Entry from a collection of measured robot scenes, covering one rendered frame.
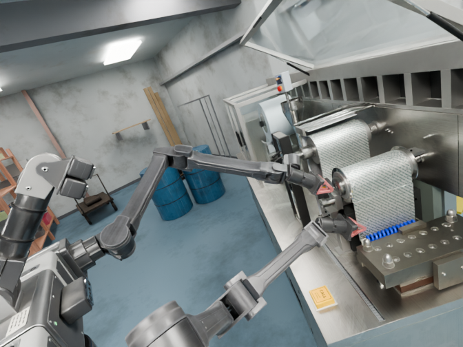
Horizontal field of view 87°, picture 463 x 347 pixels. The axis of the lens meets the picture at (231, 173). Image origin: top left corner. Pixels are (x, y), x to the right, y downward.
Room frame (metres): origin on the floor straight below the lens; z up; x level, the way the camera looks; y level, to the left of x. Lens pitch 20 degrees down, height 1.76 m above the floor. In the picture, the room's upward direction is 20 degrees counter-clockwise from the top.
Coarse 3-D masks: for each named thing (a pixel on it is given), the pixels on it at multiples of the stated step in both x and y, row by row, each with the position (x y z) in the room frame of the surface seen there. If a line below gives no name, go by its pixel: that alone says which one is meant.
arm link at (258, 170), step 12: (192, 156) 0.93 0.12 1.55; (204, 156) 0.94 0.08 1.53; (216, 156) 0.94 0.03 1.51; (192, 168) 0.94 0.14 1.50; (204, 168) 0.92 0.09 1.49; (216, 168) 0.91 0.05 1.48; (228, 168) 0.89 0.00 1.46; (240, 168) 0.88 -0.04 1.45; (252, 168) 0.88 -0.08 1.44; (264, 168) 0.87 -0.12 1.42; (264, 180) 0.88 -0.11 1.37; (276, 180) 0.86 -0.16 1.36
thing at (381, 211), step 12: (384, 192) 0.78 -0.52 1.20; (396, 192) 0.78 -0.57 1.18; (408, 192) 0.78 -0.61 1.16; (360, 204) 0.78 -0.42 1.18; (372, 204) 0.78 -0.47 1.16; (384, 204) 0.78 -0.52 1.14; (396, 204) 0.78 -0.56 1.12; (408, 204) 0.78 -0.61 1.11; (360, 216) 0.78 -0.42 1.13; (372, 216) 0.78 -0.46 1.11; (384, 216) 0.78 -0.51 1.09; (396, 216) 0.78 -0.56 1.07; (408, 216) 0.78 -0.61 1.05; (360, 228) 0.78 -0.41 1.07; (372, 228) 0.78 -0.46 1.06; (384, 228) 0.78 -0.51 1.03; (360, 240) 0.79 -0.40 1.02
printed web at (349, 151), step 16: (336, 128) 1.07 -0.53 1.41; (352, 128) 1.05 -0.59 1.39; (320, 144) 1.03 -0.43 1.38; (336, 144) 1.02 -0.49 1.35; (352, 144) 1.02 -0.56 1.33; (368, 144) 1.02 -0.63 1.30; (320, 160) 1.02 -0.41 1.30; (336, 160) 1.02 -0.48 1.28; (352, 160) 1.02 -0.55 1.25; (368, 160) 0.85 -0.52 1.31; (384, 160) 0.82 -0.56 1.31; (400, 160) 0.80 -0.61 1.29; (352, 176) 0.80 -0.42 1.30; (368, 176) 0.79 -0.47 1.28; (384, 176) 0.78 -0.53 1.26; (400, 176) 0.78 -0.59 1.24; (368, 192) 0.78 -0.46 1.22; (320, 208) 1.17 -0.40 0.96
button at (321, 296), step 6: (318, 288) 0.72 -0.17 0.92; (324, 288) 0.71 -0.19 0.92; (312, 294) 0.71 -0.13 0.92; (318, 294) 0.70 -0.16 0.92; (324, 294) 0.69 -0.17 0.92; (330, 294) 0.68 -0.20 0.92; (318, 300) 0.67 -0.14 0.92; (324, 300) 0.66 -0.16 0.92; (330, 300) 0.66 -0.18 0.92; (318, 306) 0.66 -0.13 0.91; (324, 306) 0.66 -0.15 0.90
